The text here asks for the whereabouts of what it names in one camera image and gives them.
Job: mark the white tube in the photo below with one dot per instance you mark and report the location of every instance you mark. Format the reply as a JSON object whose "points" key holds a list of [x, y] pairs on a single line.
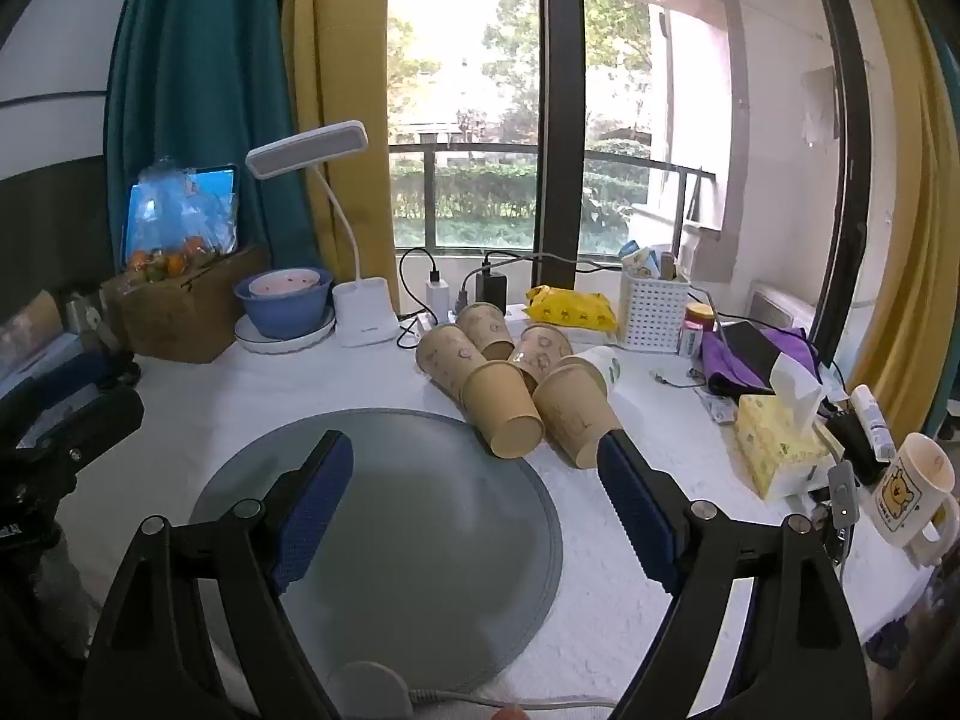
{"points": [[873, 423]]}

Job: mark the brown paper cup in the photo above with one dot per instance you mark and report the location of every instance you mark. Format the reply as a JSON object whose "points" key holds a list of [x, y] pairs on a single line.
{"points": [[499, 405], [539, 348], [485, 326], [576, 411], [449, 358]]}

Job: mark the grey round placemat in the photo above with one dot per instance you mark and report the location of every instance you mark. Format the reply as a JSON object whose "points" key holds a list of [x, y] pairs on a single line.
{"points": [[441, 561]]}

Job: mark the yellow curtain left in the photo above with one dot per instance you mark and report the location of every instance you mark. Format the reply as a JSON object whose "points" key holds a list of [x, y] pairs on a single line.
{"points": [[336, 65]]}

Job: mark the yellow snack bag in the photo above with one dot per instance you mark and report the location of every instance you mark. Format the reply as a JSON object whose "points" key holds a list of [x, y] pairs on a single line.
{"points": [[570, 308]]}

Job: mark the black charger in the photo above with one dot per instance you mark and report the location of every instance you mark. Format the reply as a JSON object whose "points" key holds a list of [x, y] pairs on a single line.
{"points": [[491, 286]]}

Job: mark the brown paper cup back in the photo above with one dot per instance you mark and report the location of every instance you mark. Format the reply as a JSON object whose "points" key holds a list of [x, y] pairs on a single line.
{"points": [[485, 326]]}

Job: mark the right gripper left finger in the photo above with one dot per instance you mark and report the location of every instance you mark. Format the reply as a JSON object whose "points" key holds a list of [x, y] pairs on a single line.
{"points": [[151, 655]]}

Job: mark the teal curtain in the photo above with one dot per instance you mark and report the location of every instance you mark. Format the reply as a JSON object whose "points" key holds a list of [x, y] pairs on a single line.
{"points": [[196, 82]]}

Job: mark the white plate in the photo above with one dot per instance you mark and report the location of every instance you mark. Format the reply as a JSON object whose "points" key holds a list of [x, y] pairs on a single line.
{"points": [[247, 335]]}

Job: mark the white charger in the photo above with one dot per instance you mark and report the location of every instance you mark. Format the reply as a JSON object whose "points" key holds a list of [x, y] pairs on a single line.
{"points": [[437, 290]]}

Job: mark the white green paper cup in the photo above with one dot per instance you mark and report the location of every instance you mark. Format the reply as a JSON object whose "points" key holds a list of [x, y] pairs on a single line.
{"points": [[602, 364]]}

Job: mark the purple cloth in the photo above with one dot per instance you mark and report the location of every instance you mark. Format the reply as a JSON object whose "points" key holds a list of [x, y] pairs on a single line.
{"points": [[738, 358]]}

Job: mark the brown paper cup left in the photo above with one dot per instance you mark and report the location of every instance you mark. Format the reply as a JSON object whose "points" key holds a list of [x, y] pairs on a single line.
{"points": [[449, 358]]}

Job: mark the white round puck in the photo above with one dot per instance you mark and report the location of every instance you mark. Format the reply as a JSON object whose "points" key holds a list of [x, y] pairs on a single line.
{"points": [[364, 690]]}

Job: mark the white perforated basket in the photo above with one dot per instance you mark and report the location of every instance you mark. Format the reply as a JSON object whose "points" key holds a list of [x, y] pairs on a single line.
{"points": [[651, 313]]}

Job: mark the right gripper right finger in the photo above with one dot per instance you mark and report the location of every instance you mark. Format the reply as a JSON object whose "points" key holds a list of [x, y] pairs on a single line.
{"points": [[799, 655]]}

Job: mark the blue bowl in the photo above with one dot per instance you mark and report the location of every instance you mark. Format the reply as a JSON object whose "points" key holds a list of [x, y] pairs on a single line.
{"points": [[289, 316]]}

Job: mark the bag of oranges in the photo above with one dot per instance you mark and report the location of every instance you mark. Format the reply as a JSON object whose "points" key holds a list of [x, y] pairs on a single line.
{"points": [[169, 239]]}

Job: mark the brown paper cup right front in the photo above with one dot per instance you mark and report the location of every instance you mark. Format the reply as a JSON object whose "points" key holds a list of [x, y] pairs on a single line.
{"points": [[576, 411]]}

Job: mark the pink inner bowl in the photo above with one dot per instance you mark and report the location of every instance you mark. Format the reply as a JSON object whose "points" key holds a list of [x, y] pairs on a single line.
{"points": [[277, 283]]}

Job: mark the brown paper cup middle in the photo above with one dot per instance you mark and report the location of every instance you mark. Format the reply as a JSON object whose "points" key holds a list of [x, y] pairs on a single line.
{"points": [[539, 348]]}

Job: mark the yellow curtain right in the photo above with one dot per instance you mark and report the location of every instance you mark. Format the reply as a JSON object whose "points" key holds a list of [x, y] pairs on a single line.
{"points": [[908, 339]]}

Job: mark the yellow curtain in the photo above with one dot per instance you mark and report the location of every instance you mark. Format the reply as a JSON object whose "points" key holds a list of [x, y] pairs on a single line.
{"points": [[336, 65], [908, 339]]}

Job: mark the cardboard box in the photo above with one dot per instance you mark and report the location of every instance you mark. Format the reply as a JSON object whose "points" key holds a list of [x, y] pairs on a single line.
{"points": [[184, 319]]}

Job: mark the white bear mug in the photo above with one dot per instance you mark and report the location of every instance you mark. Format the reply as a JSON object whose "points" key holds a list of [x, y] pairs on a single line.
{"points": [[913, 506]]}

